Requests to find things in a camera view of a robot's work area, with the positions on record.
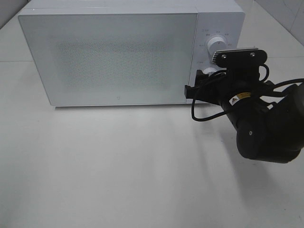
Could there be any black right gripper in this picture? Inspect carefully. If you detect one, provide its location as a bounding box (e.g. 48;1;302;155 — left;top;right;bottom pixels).
184;70;264;124

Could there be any white timer knob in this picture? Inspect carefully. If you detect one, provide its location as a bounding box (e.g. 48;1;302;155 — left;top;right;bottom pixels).
203;67;217;76

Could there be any white microwave door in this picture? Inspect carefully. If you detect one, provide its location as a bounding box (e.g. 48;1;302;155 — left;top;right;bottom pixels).
19;14;197;106

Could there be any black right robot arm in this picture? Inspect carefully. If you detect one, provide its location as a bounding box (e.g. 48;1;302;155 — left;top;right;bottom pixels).
185;68;304;163

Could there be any white upper power knob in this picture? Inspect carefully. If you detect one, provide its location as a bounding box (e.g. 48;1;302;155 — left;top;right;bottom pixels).
207;35;227;56

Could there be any white microwave oven body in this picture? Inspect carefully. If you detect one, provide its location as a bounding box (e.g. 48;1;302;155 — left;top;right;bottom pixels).
18;0;246;110

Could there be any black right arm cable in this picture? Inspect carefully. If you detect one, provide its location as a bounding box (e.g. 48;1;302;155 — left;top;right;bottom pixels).
190;65;304;123

